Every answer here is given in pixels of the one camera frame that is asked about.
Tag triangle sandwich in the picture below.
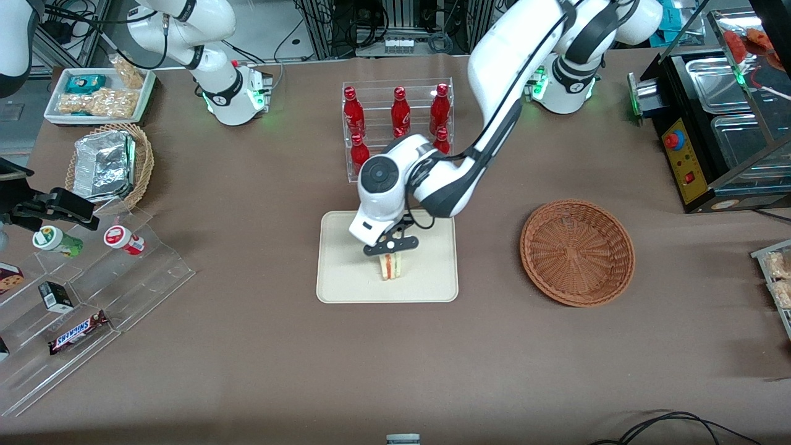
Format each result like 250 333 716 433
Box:
380 252 405 281

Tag black cable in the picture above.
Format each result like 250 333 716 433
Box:
587 411 764 445

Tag white snack tray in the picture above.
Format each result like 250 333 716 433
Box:
44 67 156 124

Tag red lidded snack can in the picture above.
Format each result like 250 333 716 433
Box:
103 225 146 256

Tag metal tray with pastries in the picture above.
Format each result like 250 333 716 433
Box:
751 240 791 341

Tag cookie box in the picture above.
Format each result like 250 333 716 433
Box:
0 263 24 295

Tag clear acrylic bottle rack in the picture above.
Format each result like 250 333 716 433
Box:
342 78 455 183

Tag large round wicker basket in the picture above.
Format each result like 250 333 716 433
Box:
520 199 636 308

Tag teal snack packet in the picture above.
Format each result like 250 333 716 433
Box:
65 74 107 95

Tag green lidded snack can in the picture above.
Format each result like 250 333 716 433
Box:
33 226 83 258

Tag small clear bag of snacks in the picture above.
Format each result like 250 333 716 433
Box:
110 54 146 90

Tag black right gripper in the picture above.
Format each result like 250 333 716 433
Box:
0 158 100 232

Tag small black box with barcode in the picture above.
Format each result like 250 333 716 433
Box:
38 281 75 313

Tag Snickers chocolate bar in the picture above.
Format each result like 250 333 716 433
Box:
48 310 110 355

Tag fried food pieces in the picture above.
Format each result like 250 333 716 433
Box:
723 28 779 59

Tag silver foil pack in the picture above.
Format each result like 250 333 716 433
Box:
73 131 137 201

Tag cream rectangular tray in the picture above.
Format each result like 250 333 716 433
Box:
316 210 459 303

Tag clear acrylic stepped display stand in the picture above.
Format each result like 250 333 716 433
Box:
0 204 195 418

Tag black food warmer appliance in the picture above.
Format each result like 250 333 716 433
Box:
640 9 791 214

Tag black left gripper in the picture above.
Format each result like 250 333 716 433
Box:
363 218 420 257

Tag large clear bag of snacks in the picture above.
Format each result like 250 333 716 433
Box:
57 88 140 119

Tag small wicker basket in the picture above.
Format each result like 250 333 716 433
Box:
65 122 155 214

